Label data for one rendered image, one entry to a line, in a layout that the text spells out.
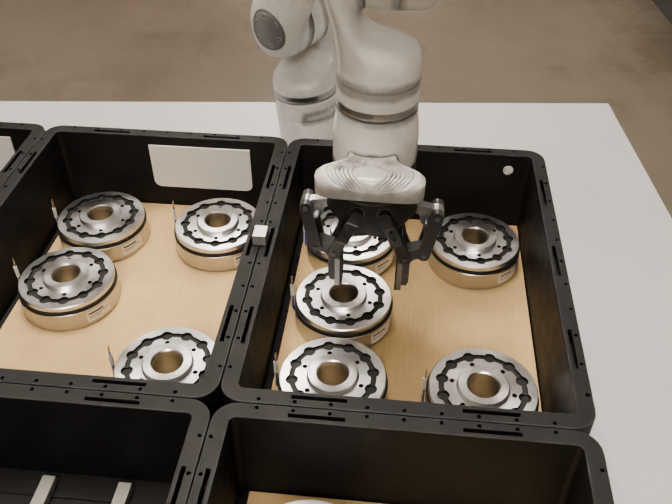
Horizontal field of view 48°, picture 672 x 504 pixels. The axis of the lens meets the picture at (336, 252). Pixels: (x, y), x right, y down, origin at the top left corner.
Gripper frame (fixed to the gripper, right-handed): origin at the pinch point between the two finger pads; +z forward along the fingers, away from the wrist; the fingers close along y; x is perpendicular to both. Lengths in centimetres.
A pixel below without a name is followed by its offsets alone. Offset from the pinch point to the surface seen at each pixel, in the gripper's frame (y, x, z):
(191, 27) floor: 98, -258, 92
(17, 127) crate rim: 44.8, -18.2, -2.5
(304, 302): 6.5, 1.0, 4.2
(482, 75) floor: -32, -226, 91
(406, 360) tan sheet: -4.6, 5.4, 6.9
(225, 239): 17.0, -7.9, 4.0
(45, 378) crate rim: 25.1, 19.6, -2.9
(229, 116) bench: 30, -63, 21
